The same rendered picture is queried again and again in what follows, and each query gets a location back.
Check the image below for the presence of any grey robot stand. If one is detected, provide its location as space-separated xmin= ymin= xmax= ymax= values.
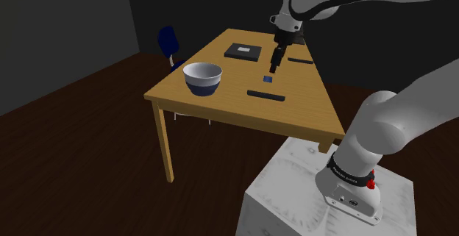
xmin=235 ymin=137 xmax=419 ymax=236

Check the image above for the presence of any thin black flat bar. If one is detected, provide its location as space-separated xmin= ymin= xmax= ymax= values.
xmin=287 ymin=57 xmax=315 ymax=65

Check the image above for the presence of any blue chair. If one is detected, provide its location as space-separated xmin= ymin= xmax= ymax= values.
xmin=157 ymin=26 xmax=188 ymax=74

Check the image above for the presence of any white and blue bowl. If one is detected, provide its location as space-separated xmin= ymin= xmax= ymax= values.
xmin=182 ymin=62 xmax=224 ymax=97

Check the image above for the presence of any wooden table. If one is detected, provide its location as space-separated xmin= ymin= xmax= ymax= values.
xmin=143 ymin=28 xmax=346 ymax=184

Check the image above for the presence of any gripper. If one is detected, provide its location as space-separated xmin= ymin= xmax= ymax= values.
xmin=268 ymin=27 xmax=306 ymax=74

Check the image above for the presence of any long black remote control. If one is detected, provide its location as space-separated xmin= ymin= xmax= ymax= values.
xmin=246 ymin=89 xmax=287 ymax=102

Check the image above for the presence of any black book with white label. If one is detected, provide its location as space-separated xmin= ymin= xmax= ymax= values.
xmin=224 ymin=43 xmax=263 ymax=62

